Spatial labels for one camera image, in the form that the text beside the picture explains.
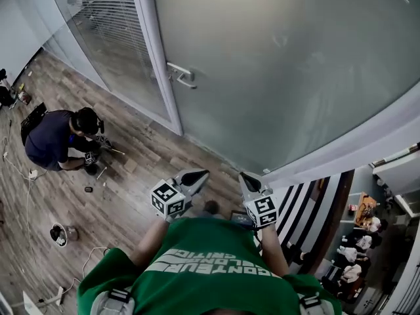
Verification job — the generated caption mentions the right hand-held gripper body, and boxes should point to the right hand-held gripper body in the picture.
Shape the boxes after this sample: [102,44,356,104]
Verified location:
[242,187,279,230]

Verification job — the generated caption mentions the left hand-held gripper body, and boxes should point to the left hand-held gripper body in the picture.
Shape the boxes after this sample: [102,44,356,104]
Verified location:
[150,172,194,218]

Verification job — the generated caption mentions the silver door handle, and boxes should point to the silver door handle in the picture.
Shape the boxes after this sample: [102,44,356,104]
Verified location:
[166,61,198,90]

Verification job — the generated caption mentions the frosted glass door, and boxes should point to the frosted glass door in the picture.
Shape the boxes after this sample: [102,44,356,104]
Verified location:
[149,0,420,179]

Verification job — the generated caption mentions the person's left forearm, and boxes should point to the person's left forearm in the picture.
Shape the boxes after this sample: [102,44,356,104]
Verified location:
[130,218,172,277]

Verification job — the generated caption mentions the person's right forearm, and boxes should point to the person's right forearm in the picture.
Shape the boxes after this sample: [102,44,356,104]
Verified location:
[260,225,290,278]

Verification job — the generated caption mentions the black screen device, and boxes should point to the black screen device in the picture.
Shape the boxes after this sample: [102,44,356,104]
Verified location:
[230,209,255,228]

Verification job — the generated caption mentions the person's right leg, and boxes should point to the person's right leg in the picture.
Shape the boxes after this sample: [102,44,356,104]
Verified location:
[196,210,228,221]

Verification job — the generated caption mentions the wooden handrail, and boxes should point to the wooden handrail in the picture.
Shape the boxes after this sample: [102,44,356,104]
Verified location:
[300,168,356,275]

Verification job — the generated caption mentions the green printed t-shirt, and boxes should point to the green printed t-shirt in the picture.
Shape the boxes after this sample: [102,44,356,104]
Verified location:
[76,217,343,315]

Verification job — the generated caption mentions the wooden table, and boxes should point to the wooden table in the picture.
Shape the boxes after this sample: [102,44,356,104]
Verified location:
[355,191,379,226]

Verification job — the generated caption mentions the white bucket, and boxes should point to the white bucket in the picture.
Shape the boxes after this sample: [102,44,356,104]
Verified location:
[49,222,80,248]

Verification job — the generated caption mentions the white floor stand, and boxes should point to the white floor stand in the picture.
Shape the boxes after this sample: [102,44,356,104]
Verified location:
[22,285,67,315]

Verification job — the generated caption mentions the glass partition with blinds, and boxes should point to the glass partition with blinds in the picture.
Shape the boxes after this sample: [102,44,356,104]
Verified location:
[44,0,175,126]

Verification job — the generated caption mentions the black crate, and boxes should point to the black crate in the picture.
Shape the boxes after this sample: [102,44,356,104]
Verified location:
[20,101,49,138]

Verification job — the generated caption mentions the grey shoulder strap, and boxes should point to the grey shoulder strap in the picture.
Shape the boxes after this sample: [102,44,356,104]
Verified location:
[296,292,333,315]
[89,287,136,315]

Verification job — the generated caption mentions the white cable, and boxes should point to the white cable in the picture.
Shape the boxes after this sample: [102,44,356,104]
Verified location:
[2,135,47,245]
[70,246,111,295]

